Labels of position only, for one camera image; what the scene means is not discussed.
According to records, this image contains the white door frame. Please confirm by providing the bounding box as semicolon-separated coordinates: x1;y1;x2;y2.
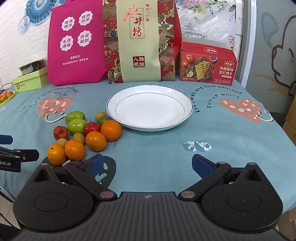
240;0;258;88

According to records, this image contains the pink tote bag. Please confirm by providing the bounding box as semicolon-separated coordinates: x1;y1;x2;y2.
47;2;107;87

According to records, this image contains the small red apple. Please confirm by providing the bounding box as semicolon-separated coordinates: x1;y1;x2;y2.
84;120;101;137

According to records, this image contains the blue paper fan decoration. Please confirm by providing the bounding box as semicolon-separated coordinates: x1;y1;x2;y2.
25;0;55;24

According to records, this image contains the green mango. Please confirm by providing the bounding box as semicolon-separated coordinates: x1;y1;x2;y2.
65;111;86;124

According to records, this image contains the white floral plastic bag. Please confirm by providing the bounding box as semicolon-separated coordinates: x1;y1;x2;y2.
174;0;243;50

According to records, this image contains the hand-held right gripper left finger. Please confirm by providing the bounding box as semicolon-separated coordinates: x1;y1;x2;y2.
30;153;117;202

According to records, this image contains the printed teal tablecloth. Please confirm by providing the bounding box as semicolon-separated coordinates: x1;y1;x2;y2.
0;80;296;201

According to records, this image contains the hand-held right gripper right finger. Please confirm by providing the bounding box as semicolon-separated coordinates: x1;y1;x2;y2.
179;153;267;202

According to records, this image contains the light green box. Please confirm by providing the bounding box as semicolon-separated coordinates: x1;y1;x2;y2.
11;68;50;93

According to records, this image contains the pile of small toy fruits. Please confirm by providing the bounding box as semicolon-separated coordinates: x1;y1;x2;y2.
0;92;14;103

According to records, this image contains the orange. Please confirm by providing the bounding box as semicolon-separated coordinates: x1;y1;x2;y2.
101;120;122;142
64;139;85;161
48;144;66;166
86;131;107;152

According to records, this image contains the white round plate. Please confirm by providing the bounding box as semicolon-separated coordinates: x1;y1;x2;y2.
106;85;194;131

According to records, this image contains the green apple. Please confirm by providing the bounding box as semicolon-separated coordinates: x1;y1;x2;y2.
68;119;87;136

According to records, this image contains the red and beige gift box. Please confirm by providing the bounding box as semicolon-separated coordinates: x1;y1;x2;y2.
102;0;183;84

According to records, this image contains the cardboard box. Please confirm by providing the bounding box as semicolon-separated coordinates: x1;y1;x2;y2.
282;120;296;140
286;93;296;123

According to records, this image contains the red cracker box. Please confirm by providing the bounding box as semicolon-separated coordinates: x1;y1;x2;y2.
178;41;238;87

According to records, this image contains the green patterned bowl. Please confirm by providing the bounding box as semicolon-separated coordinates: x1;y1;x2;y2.
19;59;48;76

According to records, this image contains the yellow tray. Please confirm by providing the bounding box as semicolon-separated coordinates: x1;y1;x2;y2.
0;91;15;107

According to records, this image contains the red tomato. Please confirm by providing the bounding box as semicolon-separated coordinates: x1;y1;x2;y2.
54;126;69;140

